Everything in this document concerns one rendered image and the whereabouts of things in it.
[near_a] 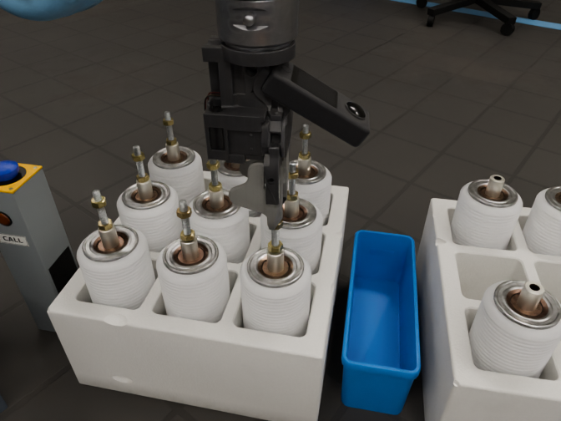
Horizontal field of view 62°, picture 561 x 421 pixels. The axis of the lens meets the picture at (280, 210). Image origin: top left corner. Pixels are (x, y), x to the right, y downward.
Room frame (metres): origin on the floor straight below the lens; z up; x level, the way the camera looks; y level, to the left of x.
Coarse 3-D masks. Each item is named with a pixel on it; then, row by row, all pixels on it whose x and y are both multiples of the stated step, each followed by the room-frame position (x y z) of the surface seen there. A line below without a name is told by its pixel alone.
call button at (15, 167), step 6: (0, 162) 0.58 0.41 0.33; (6, 162) 0.58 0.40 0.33; (12, 162) 0.58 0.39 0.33; (0, 168) 0.57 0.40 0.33; (6, 168) 0.57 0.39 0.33; (12, 168) 0.57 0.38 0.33; (18, 168) 0.58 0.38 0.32; (0, 174) 0.55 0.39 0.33; (6, 174) 0.55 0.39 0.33; (12, 174) 0.56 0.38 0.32; (0, 180) 0.55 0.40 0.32; (6, 180) 0.56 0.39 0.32
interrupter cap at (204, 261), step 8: (176, 240) 0.50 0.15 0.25; (200, 240) 0.50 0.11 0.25; (208, 240) 0.50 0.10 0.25; (168, 248) 0.48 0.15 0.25; (176, 248) 0.48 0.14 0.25; (200, 248) 0.48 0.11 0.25; (208, 248) 0.48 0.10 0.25; (216, 248) 0.48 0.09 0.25; (168, 256) 0.46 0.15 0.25; (176, 256) 0.47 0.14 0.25; (200, 256) 0.47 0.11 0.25; (208, 256) 0.46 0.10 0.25; (216, 256) 0.46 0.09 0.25; (168, 264) 0.45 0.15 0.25; (176, 264) 0.45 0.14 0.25; (184, 264) 0.45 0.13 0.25; (192, 264) 0.45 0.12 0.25; (200, 264) 0.45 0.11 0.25; (208, 264) 0.45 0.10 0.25; (176, 272) 0.44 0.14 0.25; (184, 272) 0.43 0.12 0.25; (192, 272) 0.43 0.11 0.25
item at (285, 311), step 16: (240, 272) 0.44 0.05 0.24; (304, 272) 0.44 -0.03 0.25; (240, 288) 0.44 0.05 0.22; (256, 288) 0.41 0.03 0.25; (272, 288) 0.41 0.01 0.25; (288, 288) 0.41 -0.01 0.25; (304, 288) 0.42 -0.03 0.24; (256, 304) 0.41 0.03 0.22; (272, 304) 0.40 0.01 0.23; (288, 304) 0.40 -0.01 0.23; (304, 304) 0.42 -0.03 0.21; (256, 320) 0.41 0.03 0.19; (272, 320) 0.40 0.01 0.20; (288, 320) 0.40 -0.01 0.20; (304, 320) 0.42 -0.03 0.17
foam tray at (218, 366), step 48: (336, 192) 0.72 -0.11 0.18; (336, 240) 0.58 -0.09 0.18; (336, 288) 0.63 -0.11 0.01; (96, 336) 0.42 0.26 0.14; (144, 336) 0.41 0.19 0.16; (192, 336) 0.39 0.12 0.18; (240, 336) 0.39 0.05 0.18; (288, 336) 0.39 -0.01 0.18; (96, 384) 0.43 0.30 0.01; (144, 384) 0.41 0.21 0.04; (192, 384) 0.39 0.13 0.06; (240, 384) 0.38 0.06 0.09; (288, 384) 0.37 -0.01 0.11
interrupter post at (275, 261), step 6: (270, 252) 0.44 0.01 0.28; (282, 252) 0.44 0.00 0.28; (270, 258) 0.44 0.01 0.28; (276, 258) 0.44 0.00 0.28; (282, 258) 0.44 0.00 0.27; (270, 264) 0.44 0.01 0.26; (276, 264) 0.44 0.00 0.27; (282, 264) 0.44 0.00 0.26; (270, 270) 0.44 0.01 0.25; (276, 270) 0.44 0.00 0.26; (282, 270) 0.44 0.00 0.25
